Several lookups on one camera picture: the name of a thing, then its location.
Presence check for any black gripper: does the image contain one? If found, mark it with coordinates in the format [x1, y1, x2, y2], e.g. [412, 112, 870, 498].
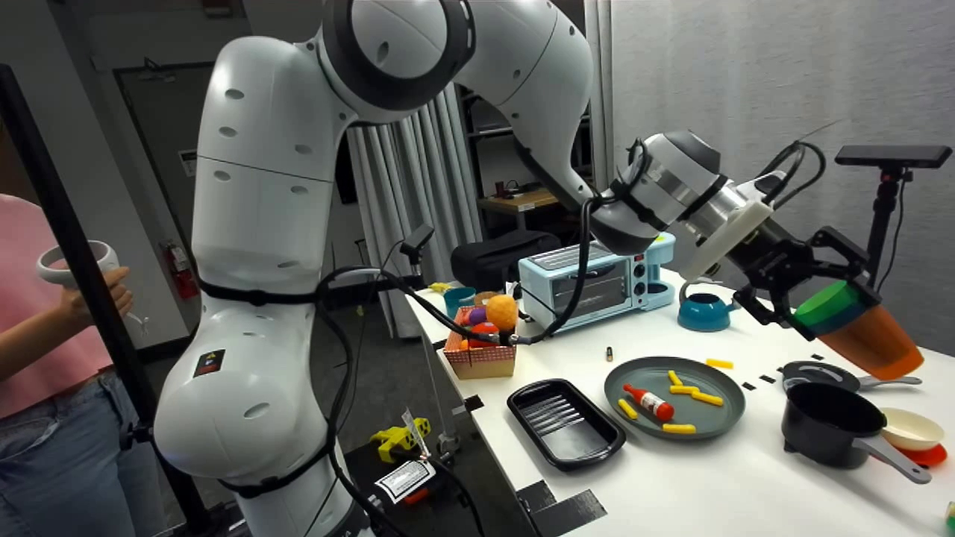
[731, 224, 884, 328]

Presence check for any white handheld controller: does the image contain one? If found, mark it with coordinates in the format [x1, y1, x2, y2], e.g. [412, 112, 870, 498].
[36, 236, 121, 291]

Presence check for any person forearm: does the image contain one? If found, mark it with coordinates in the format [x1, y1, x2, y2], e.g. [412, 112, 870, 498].
[0, 296, 93, 381]

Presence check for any gray plate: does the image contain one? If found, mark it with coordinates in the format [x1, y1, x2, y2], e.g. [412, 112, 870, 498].
[602, 354, 748, 443]

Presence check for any red small plate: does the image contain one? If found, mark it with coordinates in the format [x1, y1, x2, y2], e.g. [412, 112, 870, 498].
[891, 439, 948, 470]

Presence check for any person hand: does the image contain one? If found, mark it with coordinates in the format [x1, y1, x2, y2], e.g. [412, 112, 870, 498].
[57, 261, 138, 333]

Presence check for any small dark frying pan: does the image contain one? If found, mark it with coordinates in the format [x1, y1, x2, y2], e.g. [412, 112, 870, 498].
[775, 357, 924, 397]

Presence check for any teal toy kettle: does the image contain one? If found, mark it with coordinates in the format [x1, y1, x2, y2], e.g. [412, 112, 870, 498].
[676, 281, 740, 333]

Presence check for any black toy pot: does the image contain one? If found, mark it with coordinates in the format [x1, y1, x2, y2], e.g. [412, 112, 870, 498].
[779, 379, 934, 487]

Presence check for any cream bowl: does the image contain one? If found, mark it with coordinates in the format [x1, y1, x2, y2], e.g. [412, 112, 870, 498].
[876, 406, 946, 452]

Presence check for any red ketchup bottle toy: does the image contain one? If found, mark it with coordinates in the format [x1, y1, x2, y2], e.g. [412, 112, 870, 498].
[621, 379, 676, 425]

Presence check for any gray backdrop curtain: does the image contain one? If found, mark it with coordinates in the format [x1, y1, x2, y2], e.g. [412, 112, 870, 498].
[609, 0, 955, 354]

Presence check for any light blue toaster oven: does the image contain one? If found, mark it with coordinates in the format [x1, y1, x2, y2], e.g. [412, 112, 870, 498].
[512, 231, 679, 337]

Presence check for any black grill tray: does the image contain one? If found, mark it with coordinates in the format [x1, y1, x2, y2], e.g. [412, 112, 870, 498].
[503, 375, 628, 475]

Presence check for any wooden background table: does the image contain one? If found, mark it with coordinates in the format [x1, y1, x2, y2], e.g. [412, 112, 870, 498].
[479, 182, 567, 221]

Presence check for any orange plush fruit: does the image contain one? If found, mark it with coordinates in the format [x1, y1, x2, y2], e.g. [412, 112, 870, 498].
[484, 291, 523, 337]

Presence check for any black bag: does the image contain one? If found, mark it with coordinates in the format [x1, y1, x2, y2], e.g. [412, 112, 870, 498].
[446, 226, 563, 296]

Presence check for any red plush tomato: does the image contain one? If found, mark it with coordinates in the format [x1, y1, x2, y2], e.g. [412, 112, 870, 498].
[467, 318, 503, 348]

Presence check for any black tape strip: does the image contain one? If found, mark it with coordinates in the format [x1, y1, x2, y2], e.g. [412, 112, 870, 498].
[512, 478, 560, 516]
[534, 487, 609, 537]

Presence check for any red checkered basket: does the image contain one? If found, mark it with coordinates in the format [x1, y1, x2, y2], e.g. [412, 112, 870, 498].
[442, 331, 523, 381]

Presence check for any teal container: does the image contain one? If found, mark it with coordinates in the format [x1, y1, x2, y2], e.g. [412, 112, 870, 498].
[442, 282, 479, 321]

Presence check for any thin metal stand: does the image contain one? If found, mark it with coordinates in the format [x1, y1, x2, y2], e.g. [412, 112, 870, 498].
[396, 221, 463, 470]

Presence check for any white pleated curtain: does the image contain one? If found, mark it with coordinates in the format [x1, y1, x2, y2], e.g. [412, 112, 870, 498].
[342, 87, 487, 339]

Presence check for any yellow toy figure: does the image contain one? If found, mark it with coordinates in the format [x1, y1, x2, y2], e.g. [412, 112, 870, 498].
[370, 413, 436, 466]

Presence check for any white label card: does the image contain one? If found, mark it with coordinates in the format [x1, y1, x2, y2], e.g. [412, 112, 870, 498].
[373, 457, 442, 507]

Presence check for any red fire extinguisher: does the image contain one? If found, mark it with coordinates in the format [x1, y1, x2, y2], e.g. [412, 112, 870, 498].
[164, 240, 199, 305]

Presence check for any gray door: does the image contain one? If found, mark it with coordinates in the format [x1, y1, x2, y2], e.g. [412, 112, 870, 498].
[112, 63, 205, 345]

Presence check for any black diagonal pole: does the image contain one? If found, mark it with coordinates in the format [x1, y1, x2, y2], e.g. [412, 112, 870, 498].
[0, 63, 217, 537]

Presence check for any person in pink shirt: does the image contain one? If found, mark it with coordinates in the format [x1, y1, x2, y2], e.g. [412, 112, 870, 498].
[0, 190, 138, 537]

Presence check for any black camera stand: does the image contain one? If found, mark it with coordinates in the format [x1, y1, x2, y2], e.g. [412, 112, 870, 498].
[831, 143, 955, 337]

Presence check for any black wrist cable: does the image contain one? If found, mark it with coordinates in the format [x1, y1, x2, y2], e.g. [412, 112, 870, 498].
[755, 138, 828, 206]

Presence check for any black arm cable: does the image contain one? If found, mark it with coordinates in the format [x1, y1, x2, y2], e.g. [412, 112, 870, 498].
[311, 194, 605, 348]

